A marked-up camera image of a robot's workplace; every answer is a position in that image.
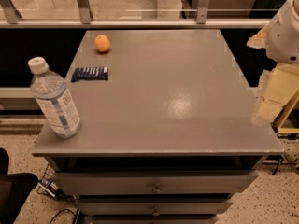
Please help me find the clear plastic water bottle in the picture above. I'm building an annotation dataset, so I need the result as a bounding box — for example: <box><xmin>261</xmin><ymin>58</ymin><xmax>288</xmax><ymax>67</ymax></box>
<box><xmin>28</xmin><ymin>57</ymin><xmax>81</xmax><ymax>138</ymax></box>

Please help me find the yellow frame stand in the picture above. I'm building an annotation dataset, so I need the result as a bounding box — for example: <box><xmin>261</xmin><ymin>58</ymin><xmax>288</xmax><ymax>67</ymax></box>
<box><xmin>273</xmin><ymin>91</ymin><xmax>299</xmax><ymax>136</ymax></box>

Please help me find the black floor cable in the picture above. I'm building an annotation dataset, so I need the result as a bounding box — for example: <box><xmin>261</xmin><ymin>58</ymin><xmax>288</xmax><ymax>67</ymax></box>
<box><xmin>48</xmin><ymin>208</ymin><xmax>82</xmax><ymax>224</ymax></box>

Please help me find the grey drawer cabinet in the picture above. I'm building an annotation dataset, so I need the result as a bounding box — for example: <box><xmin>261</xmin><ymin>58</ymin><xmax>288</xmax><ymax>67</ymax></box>
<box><xmin>33</xmin><ymin>30</ymin><xmax>283</xmax><ymax>224</ymax></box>

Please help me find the black chair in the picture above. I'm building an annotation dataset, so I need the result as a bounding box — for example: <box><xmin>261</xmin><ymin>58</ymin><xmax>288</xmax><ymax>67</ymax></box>
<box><xmin>0</xmin><ymin>148</ymin><xmax>38</xmax><ymax>224</ymax></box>

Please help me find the blue rxbar blueberry wrapper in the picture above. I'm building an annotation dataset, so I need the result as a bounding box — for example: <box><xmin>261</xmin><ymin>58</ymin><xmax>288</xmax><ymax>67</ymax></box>
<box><xmin>71</xmin><ymin>67</ymin><xmax>108</xmax><ymax>82</ymax></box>

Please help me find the grey drawer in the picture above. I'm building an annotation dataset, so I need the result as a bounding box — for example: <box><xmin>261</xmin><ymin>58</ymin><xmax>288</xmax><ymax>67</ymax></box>
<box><xmin>77</xmin><ymin>198</ymin><xmax>233</xmax><ymax>216</ymax></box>
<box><xmin>52</xmin><ymin>171</ymin><xmax>258</xmax><ymax>196</ymax></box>

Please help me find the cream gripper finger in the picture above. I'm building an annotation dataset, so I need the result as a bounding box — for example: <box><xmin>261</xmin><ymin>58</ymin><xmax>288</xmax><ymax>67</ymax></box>
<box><xmin>247</xmin><ymin>25</ymin><xmax>269</xmax><ymax>49</ymax></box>
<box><xmin>251</xmin><ymin>63</ymin><xmax>299</xmax><ymax>126</ymax></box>

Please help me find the metal railing with glass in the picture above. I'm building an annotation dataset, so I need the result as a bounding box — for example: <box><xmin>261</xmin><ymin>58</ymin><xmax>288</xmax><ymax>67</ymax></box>
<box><xmin>0</xmin><ymin>0</ymin><xmax>286</xmax><ymax>29</ymax></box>

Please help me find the top grey drawer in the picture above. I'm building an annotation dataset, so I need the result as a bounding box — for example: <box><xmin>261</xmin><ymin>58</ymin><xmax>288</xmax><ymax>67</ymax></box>
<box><xmin>52</xmin><ymin>171</ymin><xmax>258</xmax><ymax>196</ymax></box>

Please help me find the orange fruit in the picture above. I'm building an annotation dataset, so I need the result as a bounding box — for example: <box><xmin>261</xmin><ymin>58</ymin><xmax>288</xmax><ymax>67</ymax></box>
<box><xmin>94</xmin><ymin>35</ymin><xmax>110</xmax><ymax>52</ymax></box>

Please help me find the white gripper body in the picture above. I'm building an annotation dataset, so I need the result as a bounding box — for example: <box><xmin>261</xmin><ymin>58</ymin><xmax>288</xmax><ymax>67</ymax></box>
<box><xmin>265</xmin><ymin>0</ymin><xmax>299</xmax><ymax>63</ymax></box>

